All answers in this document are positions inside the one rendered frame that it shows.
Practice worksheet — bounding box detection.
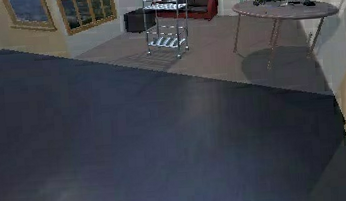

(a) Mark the chrome wire shelf rack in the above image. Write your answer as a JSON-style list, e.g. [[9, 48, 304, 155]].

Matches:
[[140, 0, 192, 62]]

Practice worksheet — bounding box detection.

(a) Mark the round grey table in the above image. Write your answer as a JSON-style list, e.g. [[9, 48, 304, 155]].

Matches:
[[229, 0, 343, 73]]

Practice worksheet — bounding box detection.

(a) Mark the black ottoman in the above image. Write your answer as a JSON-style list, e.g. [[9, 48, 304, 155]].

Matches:
[[122, 7, 158, 34]]

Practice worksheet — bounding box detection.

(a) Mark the wooden framed window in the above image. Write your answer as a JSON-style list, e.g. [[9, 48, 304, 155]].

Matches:
[[55, 0, 119, 37]]

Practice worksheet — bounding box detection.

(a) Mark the dark red sofa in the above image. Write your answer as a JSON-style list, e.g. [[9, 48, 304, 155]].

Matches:
[[151, 0, 221, 26]]

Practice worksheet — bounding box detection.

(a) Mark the gold framed wall picture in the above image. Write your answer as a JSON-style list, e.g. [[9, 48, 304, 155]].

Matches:
[[2, 0, 59, 35]]

